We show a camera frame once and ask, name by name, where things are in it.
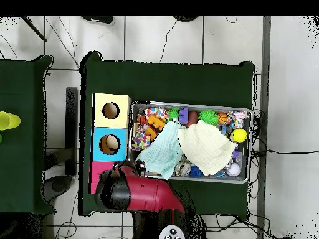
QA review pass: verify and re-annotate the colourful heart print cloth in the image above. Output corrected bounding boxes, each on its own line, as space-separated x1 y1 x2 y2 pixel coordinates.
144 106 170 123
131 124 151 152

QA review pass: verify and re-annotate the wooden box with three holes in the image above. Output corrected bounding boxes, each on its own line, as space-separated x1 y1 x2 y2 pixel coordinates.
88 93 132 195

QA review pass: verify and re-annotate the mint green muslin cloth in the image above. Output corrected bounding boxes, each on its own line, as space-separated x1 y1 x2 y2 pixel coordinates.
136 121 186 180

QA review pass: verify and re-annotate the small green spiky ball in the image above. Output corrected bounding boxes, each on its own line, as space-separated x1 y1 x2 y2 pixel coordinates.
167 107 181 121

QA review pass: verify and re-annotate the purple plastic building block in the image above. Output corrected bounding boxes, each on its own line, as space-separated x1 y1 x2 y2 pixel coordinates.
178 107 189 124

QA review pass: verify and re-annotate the brown toy football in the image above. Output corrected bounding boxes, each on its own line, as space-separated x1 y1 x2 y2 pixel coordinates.
185 111 199 127

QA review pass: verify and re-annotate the cream yellow muslin cloth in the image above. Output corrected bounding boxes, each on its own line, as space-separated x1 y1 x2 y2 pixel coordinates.
177 119 237 177

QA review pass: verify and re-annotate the dark green tablecloth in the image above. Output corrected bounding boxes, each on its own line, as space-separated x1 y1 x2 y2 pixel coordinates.
78 50 256 221
0 55 55 215

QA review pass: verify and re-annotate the large green spiky ball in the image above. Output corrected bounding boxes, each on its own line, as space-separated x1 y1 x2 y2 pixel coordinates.
198 109 219 126

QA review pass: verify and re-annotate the orange mini basketball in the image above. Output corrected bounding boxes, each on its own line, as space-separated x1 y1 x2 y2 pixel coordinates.
217 112 229 125

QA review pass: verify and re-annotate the yellow plastic ball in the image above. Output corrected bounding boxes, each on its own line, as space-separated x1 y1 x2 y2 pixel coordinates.
230 128 248 143

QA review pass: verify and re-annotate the black round stand base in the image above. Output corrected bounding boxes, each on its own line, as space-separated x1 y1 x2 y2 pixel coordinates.
173 16 200 22

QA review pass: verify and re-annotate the person's shoe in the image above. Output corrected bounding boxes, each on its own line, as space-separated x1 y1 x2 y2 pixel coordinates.
80 16 115 26

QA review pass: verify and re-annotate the yellow-green plastic cup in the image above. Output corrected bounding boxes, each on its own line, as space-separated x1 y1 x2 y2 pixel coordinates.
0 111 21 131

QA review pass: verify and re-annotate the black metal rod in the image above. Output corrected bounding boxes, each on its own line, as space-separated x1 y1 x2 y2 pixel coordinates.
21 16 48 43

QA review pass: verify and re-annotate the silver wire mesh bin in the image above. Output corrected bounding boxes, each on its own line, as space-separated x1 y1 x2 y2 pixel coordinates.
129 100 254 184

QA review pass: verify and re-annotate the black power cable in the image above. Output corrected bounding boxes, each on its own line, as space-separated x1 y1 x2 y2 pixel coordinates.
251 148 319 157

